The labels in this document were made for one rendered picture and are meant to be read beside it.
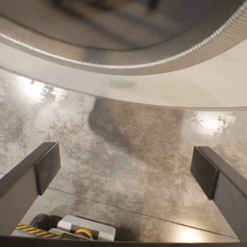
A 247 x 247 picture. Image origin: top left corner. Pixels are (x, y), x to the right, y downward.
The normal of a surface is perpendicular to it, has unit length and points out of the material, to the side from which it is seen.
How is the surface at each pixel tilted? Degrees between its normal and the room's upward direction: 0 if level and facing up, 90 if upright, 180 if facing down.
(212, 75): 90
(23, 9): 44
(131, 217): 0
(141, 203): 0
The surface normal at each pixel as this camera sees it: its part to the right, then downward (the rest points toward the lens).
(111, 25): -0.22, -0.16
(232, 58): -0.22, 0.97
